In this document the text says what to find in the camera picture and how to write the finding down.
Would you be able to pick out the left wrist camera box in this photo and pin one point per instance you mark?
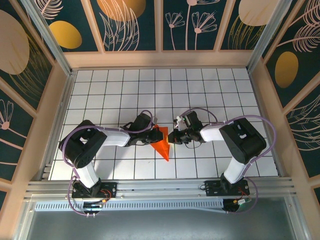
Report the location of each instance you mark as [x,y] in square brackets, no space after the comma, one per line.
[155,120]

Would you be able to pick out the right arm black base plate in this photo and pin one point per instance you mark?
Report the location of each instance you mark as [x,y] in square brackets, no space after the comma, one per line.
[212,188]

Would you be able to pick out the orange paper sheet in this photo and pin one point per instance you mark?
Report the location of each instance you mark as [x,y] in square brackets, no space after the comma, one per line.
[163,150]

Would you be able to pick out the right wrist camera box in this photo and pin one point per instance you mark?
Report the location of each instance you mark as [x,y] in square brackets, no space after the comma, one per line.
[180,122]

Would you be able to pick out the aluminium mounting rail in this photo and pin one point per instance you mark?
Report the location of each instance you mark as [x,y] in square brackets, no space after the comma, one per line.
[162,188]

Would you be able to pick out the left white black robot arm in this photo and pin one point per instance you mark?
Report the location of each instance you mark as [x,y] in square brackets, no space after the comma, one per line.
[115,137]

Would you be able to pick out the grey metal shelf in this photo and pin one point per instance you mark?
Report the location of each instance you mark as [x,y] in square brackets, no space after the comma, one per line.
[160,227]

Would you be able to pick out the aluminium side rail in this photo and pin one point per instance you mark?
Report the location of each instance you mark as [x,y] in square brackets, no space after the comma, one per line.
[58,125]

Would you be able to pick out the aluminium frame post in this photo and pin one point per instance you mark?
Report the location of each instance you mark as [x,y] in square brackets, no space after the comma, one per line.
[266,37]
[49,37]

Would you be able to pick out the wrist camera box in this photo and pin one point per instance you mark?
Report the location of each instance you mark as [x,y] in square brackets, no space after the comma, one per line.
[155,120]
[180,122]

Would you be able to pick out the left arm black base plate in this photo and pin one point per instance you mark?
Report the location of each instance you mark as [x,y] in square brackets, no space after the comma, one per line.
[111,188]

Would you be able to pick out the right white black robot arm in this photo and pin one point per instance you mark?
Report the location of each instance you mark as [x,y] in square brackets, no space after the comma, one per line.
[213,132]

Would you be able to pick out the black electronics module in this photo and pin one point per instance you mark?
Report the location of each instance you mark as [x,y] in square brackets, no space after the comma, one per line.
[92,208]
[232,206]

